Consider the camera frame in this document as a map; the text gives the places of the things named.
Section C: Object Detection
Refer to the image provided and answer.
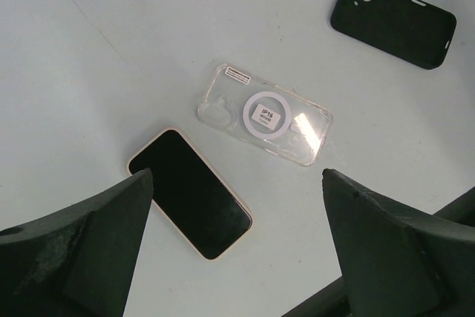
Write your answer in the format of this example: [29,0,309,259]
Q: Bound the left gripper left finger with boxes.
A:
[1,169,154,316]

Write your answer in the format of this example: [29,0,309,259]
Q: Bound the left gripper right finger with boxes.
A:
[322,169,474,316]

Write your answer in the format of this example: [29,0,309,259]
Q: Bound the beige phone case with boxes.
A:
[127,127,254,262]

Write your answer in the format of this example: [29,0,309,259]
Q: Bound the black silicone phone case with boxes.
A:
[330,0,456,70]

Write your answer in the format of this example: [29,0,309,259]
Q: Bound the clear magsafe phone case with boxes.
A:
[197,64,333,167]

